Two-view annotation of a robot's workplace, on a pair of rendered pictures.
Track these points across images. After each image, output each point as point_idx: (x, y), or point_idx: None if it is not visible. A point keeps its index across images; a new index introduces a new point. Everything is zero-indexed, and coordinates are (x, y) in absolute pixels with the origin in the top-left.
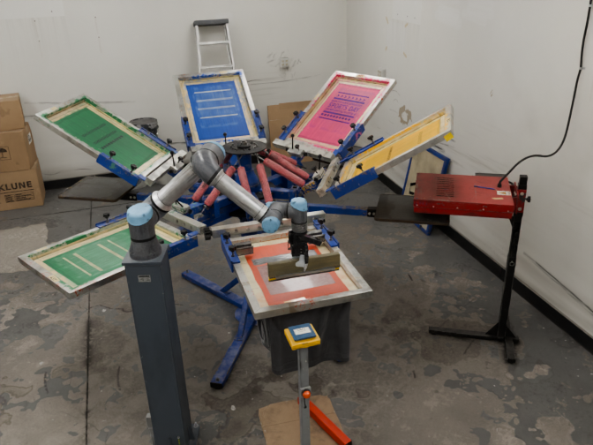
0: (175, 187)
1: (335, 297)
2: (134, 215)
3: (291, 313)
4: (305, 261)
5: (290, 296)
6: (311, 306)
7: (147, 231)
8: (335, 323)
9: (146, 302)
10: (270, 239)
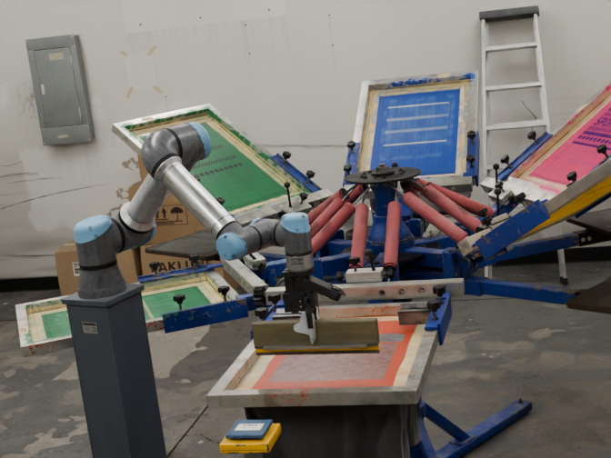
0: (142, 193)
1: (346, 391)
2: (78, 228)
3: (268, 406)
4: (308, 324)
5: (293, 386)
6: (302, 401)
7: (95, 254)
8: (375, 453)
9: (94, 367)
10: (354, 315)
